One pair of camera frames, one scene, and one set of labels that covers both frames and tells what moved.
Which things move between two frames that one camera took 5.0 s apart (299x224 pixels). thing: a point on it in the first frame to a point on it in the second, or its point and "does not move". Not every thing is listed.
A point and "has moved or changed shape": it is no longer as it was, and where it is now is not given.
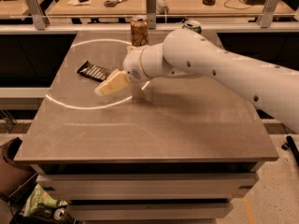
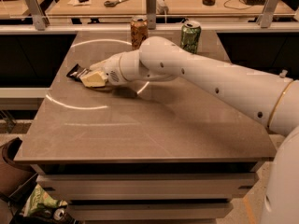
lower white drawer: (149, 211) does not move
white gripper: (133, 64) to (111, 68)
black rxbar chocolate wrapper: (94, 72) has moved or changed shape
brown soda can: (139, 32) does not move
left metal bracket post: (40, 19) does not move
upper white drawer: (149, 186) does not move
